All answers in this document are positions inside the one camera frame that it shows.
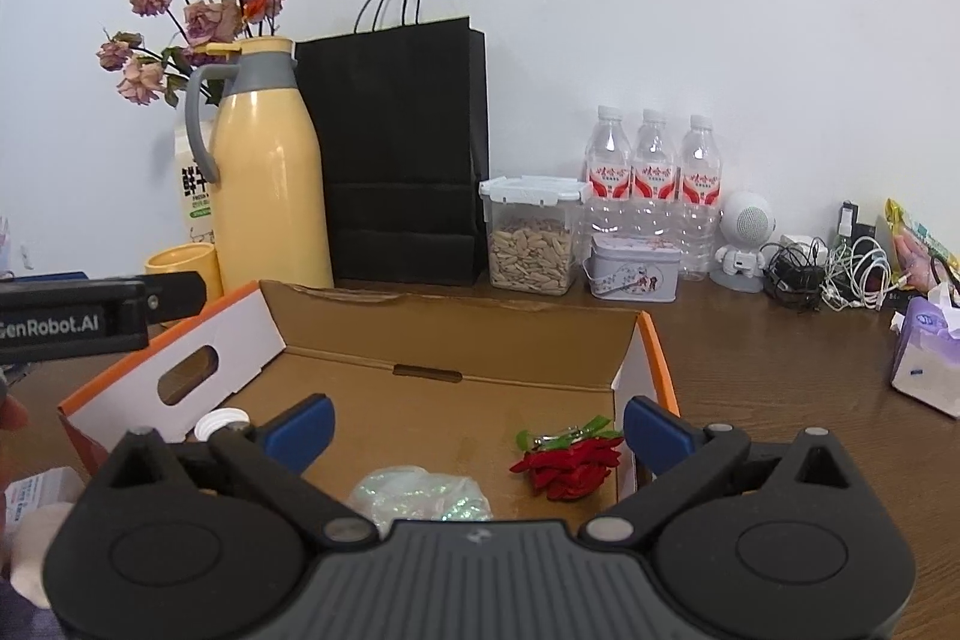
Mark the black plug adapter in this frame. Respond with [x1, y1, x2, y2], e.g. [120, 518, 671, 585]
[836, 201, 878, 245]

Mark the orange cardboard box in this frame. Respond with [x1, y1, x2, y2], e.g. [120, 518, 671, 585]
[58, 280, 682, 522]

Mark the yellow mug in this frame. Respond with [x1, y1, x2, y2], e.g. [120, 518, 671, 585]
[144, 242, 224, 330]

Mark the black paper bag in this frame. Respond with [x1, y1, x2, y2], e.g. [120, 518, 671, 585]
[295, 0, 490, 290]

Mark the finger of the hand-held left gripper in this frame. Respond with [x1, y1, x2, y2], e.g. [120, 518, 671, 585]
[142, 271, 207, 330]

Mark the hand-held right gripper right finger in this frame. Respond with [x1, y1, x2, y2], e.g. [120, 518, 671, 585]
[581, 395, 860, 545]

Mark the white cable bundle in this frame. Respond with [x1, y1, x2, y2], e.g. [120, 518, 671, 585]
[821, 235, 895, 313]

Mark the black charger cable bundle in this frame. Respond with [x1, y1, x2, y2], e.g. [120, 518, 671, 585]
[761, 239, 830, 313]

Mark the yellow thermos jug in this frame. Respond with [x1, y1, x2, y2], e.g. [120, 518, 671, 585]
[185, 37, 335, 293]

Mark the plastic water bottle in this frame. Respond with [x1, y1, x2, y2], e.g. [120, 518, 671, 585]
[583, 106, 635, 238]
[632, 109, 680, 251]
[677, 115, 723, 281]

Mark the purple tissue pack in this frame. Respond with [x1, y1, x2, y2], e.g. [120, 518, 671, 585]
[889, 284, 960, 418]

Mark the purple burlap pouch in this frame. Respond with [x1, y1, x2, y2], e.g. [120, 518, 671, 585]
[0, 576, 65, 640]

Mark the clear seed container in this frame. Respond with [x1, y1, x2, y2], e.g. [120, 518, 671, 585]
[478, 175, 590, 297]

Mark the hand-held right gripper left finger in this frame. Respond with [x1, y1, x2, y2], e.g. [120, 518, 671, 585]
[90, 394, 380, 545]

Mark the white printed tin box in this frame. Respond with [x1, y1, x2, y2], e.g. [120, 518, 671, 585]
[583, 233, 683, 301]

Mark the iridescent plastic bag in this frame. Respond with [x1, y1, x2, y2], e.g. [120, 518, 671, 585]
[346, 464, 493, 525]

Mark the white robot speaker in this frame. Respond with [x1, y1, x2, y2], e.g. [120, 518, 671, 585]
[709, 190, 774, 295]

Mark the person's left hand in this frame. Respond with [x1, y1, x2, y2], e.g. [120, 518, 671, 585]
[0, 396, 31, 461]

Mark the red fabric rose clip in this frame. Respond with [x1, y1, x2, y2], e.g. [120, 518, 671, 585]
[510, 415, 626, 503]

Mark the cotton swab box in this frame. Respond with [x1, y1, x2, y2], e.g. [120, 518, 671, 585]
[4, 466, 85, 525]

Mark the white milk carton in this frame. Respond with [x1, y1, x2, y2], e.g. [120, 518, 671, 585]
[174, 119, 218, 248]

